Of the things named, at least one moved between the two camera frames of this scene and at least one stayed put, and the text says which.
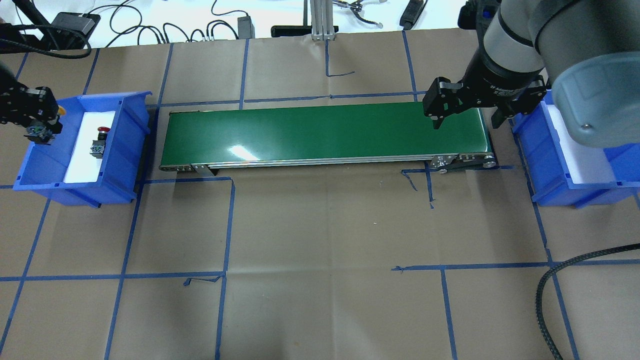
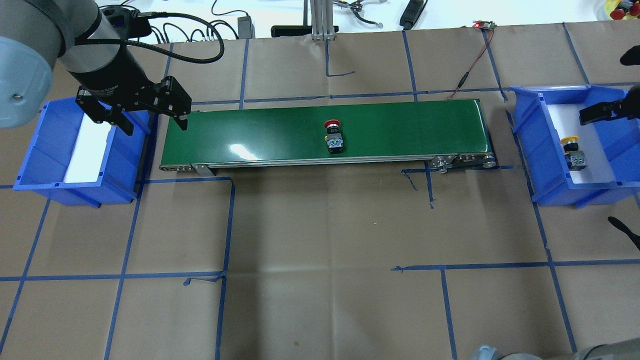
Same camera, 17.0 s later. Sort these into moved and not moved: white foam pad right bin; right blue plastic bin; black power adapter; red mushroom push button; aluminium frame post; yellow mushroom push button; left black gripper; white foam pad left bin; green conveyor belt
Moved: left black gripper; red mushroom push button; yellow mushroom push button
Not moved: white foam pad right bin; aluminium frame post; green conveyor belt; white foam pad left bin; right blue plastic bin; black power adapter
